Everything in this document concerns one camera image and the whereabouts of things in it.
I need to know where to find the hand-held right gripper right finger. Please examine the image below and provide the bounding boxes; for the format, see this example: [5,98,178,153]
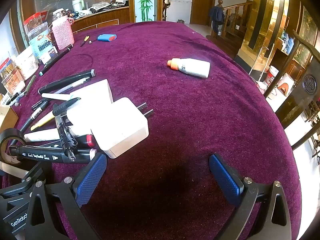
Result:
[209,154,293,240]

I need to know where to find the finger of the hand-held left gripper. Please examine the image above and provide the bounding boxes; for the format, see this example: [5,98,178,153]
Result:
[0,162,45,199]
[54,114,77,161]

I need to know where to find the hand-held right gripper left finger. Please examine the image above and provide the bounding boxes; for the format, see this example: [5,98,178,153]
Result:
[25,152,108,240]

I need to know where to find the black marker pale pink cap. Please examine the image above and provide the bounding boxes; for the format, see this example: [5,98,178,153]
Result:
[9,145,98,165]

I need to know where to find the white tube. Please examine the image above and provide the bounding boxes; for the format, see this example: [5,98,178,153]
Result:
[24,127,60,142]

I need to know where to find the yellow pen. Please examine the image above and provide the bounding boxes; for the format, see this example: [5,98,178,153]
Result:
[30,110,54,131]

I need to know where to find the black rubber grip pen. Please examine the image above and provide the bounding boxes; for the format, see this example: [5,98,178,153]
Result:
[52,97,82,117]

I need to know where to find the black marker pen white label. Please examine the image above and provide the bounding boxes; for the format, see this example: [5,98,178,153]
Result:
[19,106,48,133]

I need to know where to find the black tape roll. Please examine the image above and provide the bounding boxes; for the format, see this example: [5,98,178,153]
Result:
[0,128,27,165]

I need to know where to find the white charger block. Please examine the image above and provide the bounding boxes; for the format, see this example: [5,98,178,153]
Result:
[66,79,113,130]

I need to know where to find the white charger with prongs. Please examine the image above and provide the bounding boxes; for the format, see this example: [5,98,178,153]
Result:
[90,97,154,159]

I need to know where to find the clear gel pen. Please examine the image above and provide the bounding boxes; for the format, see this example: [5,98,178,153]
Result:
[59,77,91,92]

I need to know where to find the cardboard tray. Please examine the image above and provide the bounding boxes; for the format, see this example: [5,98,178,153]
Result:
[0,105,19,133]

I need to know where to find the small black marker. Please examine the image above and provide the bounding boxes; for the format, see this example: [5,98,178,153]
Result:
[31,99,50,111]

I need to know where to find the black marker grey cap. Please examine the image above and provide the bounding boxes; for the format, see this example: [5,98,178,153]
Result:
[38,69,97,95]

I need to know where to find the purple velvet tablecloth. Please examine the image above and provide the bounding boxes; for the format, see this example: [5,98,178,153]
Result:
[0,21,302,240]

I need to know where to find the black markers near jars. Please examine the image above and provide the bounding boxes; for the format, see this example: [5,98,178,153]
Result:
[39,48,72,76]

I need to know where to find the orange label jar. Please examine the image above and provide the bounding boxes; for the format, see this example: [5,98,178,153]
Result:
[0,57,25,95]

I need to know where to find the white plastic jar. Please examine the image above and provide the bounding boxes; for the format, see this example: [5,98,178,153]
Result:
[15,46,40,80]

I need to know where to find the small white blue box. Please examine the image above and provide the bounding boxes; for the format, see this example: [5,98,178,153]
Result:
[40,49,58,64]

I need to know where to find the black marker teal cap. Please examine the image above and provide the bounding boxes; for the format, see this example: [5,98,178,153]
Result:
[45,44,74,65]

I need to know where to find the pink knit covered thermos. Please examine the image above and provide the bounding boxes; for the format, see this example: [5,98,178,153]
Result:
[51,9,75,51]

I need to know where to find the blue battery pack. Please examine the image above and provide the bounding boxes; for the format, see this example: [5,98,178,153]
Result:
[97,34,117,42]

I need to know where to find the white red bucket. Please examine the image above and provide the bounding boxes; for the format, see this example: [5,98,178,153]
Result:
[265,66,279,84]

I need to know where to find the white bottle orange cap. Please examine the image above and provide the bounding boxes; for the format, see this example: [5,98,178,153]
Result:
[167,58,211,78]

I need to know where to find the clear jar red lid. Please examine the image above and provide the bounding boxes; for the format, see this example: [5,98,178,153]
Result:
[24,12,48,34]

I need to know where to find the dark wooden chair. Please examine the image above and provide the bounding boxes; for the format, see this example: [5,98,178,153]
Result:
[264,30,320,130]

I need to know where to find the wooden counter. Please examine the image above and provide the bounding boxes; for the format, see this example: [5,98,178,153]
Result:
[70,5,130,33]

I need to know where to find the white green cup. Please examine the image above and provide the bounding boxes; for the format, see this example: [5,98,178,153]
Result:
[72,0,84,13]

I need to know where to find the bamboo painted panel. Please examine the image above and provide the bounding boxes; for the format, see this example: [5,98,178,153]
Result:
[134,0,158,22]

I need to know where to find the person in dark clothes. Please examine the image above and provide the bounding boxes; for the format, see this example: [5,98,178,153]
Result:
[209,5,225,33]

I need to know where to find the wooden stair railing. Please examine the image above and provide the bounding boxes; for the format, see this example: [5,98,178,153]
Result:
[220,0,254,39]

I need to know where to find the framed landscape painting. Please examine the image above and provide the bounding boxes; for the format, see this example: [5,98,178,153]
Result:
[294,5,318,68]

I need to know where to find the brown wooden door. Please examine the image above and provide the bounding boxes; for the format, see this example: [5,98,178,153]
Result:
[190,0,217,27]

